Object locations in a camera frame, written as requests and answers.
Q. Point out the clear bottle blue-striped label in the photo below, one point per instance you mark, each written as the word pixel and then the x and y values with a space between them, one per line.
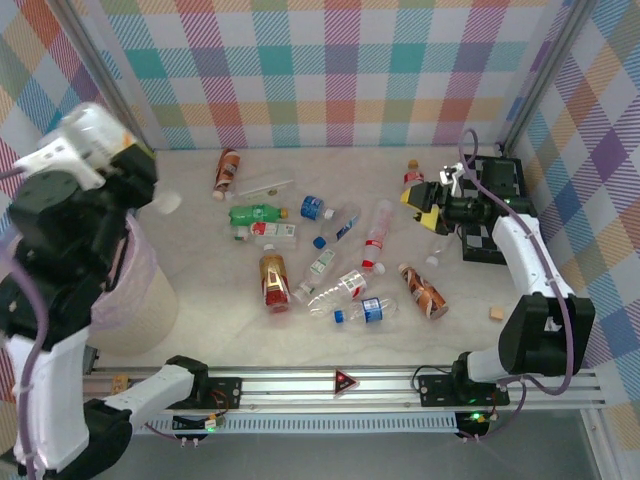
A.
pixel 345 225

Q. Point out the green plastic bottle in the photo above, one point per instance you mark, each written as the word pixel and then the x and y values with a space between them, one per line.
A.
pixel 252 213

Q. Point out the clear bottle blue label cap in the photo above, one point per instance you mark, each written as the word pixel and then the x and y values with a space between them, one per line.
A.
pixel 371 307

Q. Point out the clear bottle orange label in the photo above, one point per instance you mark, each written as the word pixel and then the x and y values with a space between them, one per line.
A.
pixel 95 125

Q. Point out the white round waste bin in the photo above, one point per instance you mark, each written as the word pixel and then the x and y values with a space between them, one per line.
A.
pixel 150 320

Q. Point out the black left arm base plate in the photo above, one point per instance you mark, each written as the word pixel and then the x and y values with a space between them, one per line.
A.
pixel 227 390

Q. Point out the crushed clear bottle red-green label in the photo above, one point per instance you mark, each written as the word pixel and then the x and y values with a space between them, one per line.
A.
pixel 352 284

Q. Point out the red triangle warning sign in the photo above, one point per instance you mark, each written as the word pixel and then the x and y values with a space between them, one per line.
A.
pixel 345 382

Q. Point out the clear bottle red label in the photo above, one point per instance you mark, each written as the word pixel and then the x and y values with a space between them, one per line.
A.
pixel 374 245

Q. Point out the small clear bottle white cap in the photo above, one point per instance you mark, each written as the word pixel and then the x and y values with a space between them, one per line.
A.
pixel 434 256

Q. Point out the purple plastic bin liner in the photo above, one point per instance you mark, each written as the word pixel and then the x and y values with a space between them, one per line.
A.
pixel 145 250

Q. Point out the small circuit board green LED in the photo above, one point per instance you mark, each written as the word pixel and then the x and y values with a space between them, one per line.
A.
pixel 475 420
pixel 200 424

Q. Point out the red gold tea bottle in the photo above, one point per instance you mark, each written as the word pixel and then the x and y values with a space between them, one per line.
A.
pixel 274 285

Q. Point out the black white checkerboard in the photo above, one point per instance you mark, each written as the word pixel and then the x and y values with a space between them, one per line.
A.
pixel 482 245

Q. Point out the small wooden cube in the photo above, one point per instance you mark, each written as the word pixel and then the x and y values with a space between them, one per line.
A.
pixel 496 313

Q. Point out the aluminium frame post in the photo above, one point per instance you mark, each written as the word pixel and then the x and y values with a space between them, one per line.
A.
pixel 100 75
pixel 545 75

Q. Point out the brown swirl coffee bottle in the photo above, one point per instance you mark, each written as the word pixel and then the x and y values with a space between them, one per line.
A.
pixel 425 295

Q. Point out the small clear bottle green label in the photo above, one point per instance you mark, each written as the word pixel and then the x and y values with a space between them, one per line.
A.
pixel 322 261

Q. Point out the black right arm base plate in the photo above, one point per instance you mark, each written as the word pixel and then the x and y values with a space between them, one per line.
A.
pixel 435 389

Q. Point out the wooden block with holes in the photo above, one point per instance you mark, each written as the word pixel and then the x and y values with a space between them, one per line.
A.
pixel 120 382

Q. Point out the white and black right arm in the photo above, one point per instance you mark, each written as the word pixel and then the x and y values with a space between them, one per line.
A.
pixel 530 260

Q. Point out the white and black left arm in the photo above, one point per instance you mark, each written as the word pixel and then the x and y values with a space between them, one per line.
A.
pixel 55 400

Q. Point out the red label bottle gold cap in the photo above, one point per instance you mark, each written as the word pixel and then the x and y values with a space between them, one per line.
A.
pixel 414 176

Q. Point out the aluminium mounting rail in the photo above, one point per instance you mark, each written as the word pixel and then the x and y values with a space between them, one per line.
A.
pixel 290 385

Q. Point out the brown label drink bottle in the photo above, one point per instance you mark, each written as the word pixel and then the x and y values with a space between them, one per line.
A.
pixel 227 170

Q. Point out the small bottle blue label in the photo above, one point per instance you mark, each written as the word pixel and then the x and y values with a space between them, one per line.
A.
pixel 311 206

